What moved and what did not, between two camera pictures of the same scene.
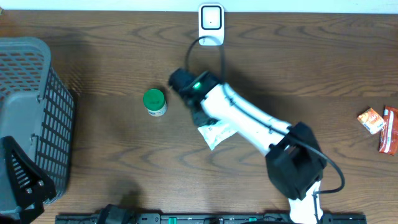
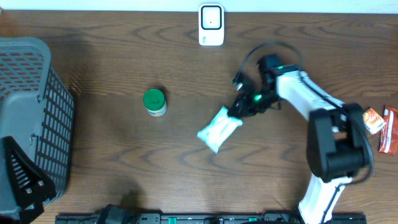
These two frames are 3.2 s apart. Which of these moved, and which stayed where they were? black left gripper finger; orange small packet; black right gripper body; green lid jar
Moved: black right gripper body
Stayed: orange small packet; black left gripper finger; green lid jar
